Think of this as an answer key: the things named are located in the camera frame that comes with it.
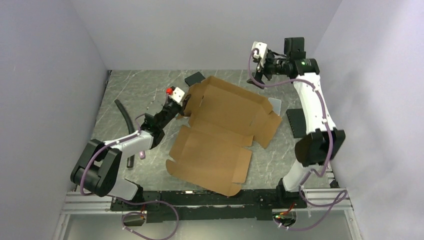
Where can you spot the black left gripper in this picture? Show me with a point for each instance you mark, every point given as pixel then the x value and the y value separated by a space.
pixel 180 107

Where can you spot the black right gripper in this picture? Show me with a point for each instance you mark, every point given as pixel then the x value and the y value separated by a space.
pixel 257 76

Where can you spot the brown cardboard box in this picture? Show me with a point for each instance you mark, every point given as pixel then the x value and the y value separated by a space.
pixel 212 150

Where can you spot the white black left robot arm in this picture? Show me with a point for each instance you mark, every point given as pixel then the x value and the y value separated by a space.
pixel 96 171

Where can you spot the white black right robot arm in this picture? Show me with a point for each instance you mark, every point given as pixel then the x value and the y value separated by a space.
pixel 322 139

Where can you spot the small black box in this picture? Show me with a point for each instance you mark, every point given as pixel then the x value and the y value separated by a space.
pixel 195 78

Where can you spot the white translucent plastic case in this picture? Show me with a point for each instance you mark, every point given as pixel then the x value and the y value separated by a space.
pixel 276 105

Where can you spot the pink pen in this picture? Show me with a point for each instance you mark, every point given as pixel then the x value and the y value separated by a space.
pixel 142 155

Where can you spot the black rectangular block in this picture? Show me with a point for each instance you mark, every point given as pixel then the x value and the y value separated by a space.
pixel 297 122

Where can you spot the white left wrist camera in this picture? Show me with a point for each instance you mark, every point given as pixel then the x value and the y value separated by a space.
pixel 176 94

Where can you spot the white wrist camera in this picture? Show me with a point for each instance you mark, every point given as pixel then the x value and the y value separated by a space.
pixel 260 51
pixel 176 94

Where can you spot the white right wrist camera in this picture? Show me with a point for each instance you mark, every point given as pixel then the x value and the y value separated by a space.
pixel 260 51

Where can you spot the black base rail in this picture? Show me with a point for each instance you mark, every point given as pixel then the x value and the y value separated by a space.
pixel 211 213

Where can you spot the aluminium frame rail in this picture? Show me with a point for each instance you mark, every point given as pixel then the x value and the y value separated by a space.
pixel 258 199

